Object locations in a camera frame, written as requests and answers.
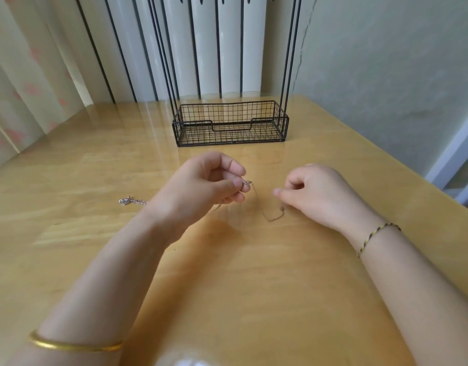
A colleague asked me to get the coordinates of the person's right forearm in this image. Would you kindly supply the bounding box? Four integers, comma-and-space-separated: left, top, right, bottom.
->
358, 225, 468, 366

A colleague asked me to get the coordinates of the person's right hand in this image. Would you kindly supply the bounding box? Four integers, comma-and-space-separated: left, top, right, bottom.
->
273, 164, 385, 241

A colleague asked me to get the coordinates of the braided cord bracelet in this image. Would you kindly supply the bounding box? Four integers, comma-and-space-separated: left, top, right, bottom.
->
357, 222, 403, 258

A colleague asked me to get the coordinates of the white door frame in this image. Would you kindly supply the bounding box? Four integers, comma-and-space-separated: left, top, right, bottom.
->
425, 105, 468, 206

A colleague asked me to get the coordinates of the black wire jewelry rack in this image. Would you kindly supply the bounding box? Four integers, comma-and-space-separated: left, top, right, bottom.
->
146, 0, 304, 148

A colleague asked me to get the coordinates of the person's left hand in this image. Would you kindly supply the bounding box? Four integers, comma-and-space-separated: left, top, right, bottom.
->
142, 150, 252, 246

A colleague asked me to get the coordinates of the pink floral curtain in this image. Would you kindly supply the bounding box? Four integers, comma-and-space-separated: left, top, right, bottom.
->
0, 0, 86, 168

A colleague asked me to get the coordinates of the white black-striped curtain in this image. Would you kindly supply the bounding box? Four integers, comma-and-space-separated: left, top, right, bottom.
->
35, 0, 269, 104

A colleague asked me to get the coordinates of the chain necklace with pendant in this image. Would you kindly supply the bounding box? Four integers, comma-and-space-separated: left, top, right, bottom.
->
211, 179, 287, 223

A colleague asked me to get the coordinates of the gold bangle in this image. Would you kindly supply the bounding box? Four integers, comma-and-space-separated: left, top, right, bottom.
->
28, 330, 125, 353

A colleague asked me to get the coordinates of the person's left forearm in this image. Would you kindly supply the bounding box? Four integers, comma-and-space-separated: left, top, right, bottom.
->
9, 209, 174, 366

